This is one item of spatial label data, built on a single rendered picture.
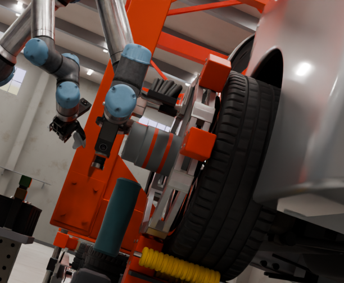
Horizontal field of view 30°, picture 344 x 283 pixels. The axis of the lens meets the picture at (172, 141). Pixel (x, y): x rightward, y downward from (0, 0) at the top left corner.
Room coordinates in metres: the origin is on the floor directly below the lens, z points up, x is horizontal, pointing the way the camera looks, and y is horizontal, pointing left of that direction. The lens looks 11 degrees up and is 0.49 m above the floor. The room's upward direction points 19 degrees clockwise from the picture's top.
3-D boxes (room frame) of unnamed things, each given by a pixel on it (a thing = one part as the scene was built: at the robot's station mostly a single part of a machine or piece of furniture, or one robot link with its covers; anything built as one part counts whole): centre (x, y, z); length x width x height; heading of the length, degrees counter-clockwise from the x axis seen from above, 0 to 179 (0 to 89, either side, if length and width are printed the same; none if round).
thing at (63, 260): (3.84, 0.36, 0.28); 2.47 x 0.09 x 0.22; 6
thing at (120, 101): (1.59, 0.16, 0.85); 0.11 x 0.08 x 0.09; 5
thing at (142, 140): (2.07, 0.04, 0.85); 0.21 x 0.14 x 0.14; 96
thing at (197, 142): (1.77, -0.07, 0.85); 0.09 x 0.08 x 0.07; 6
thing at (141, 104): (1.89, 0.15, 0.93); 0.09 x 0.05 x 0.05; 96
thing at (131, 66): (1.61, 0.16, 0.95); 0.11 x 0.08 x 0.11; 3
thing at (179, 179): (2.08, -0.03, 0.85); 0.54 x 0.07 x 0.54; 6
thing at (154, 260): (1.97, -0.14, 0.51); 0.29 x 0.06 x 0.06; 96
